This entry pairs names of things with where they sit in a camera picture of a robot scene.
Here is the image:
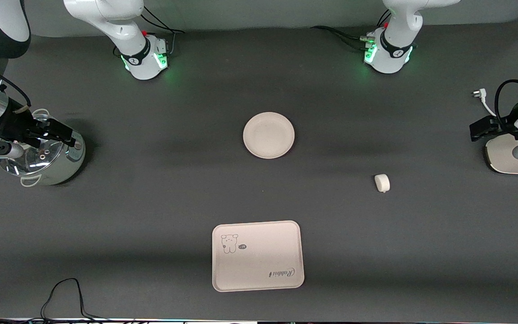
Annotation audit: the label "black left base cables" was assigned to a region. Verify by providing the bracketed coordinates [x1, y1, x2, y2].
[310, 8, 392, 51]

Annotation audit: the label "round beige plate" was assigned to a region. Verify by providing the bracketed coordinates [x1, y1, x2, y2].
[243, 112, 295, 159]

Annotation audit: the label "beige rectangular bear-print tray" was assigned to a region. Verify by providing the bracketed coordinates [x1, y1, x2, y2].
[212, 220, 305, 293]

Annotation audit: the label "white beige appliance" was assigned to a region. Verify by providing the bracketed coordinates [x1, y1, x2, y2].
[484, 133, 518, 175]

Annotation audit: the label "white power plug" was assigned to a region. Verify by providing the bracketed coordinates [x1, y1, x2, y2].
[472, 89, 498, 117]

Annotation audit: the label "black base cables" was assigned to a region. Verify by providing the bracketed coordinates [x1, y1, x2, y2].
[140, 6, 186, 57]
[310, 8, 392, 51]

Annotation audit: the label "black looped floor cable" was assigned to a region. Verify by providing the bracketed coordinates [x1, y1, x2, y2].
[0, 278, 120, 324]

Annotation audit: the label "black right base cables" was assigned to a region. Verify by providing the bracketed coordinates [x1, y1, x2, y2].
[140, 6, 186, 57]

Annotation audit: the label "glass pot lid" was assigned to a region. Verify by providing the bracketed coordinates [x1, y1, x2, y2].
[0, 114, 66, 176]

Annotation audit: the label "stainless steel pot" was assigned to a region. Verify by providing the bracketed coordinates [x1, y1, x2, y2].
[0, 109, 86, 187]

